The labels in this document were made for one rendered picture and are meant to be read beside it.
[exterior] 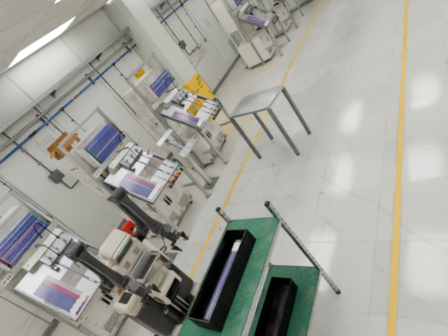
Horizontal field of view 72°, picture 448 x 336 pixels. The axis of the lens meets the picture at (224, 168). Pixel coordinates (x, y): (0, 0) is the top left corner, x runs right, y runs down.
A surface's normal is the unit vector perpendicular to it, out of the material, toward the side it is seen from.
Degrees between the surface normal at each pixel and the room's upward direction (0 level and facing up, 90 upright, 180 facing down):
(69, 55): 90
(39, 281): 47
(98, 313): 90
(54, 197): 90
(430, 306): 0
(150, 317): 90
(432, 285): 0
